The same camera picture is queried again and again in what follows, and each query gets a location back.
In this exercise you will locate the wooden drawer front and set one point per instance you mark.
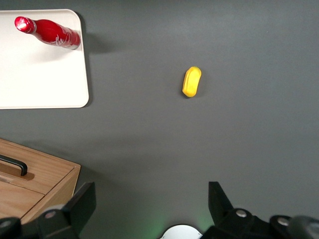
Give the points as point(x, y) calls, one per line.
point(15, 199)
point(49, 174)

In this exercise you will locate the yellow toy banana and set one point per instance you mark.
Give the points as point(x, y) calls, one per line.
point(191, 82)

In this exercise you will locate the wooden drawer cabinet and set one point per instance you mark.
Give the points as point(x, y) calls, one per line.
point(52, 199)

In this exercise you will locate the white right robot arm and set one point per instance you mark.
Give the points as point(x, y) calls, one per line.
point(182, 232)

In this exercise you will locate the red coke bottle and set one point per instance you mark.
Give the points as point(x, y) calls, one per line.
point(52, 32)

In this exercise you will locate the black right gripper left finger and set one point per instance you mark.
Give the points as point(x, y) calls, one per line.
point(77, 211)

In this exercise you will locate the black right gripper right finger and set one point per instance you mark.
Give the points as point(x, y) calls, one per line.
point(224, 216)

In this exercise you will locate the beige plastic tray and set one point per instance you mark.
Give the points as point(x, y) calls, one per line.
point(37, 79)

